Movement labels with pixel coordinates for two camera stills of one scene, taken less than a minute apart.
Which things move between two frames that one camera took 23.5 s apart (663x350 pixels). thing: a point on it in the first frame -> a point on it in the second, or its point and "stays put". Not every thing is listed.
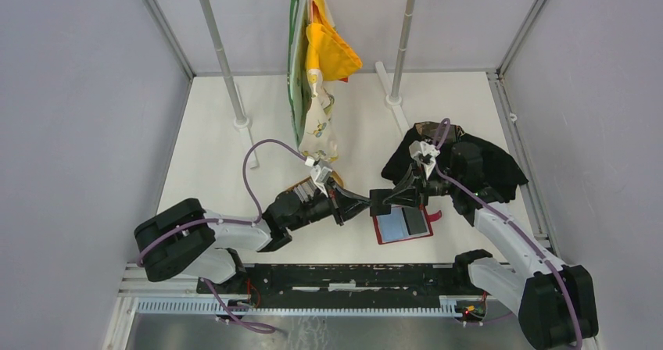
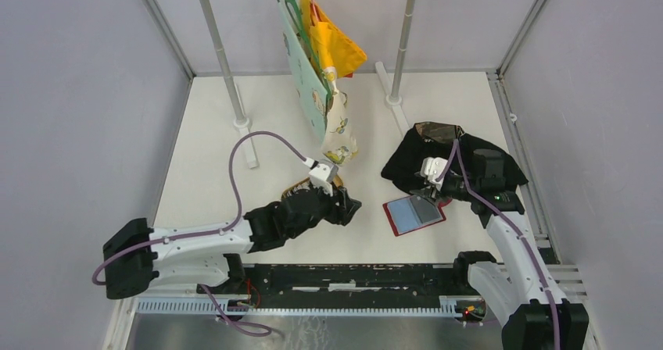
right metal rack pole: x=393 y=99 stays put
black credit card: x=377 y=197 -> x=427 y=212
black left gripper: x=352 y=211 stays put
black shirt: x=502 y=174 stays put
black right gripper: x=404 y=194 -> x=428 y=193
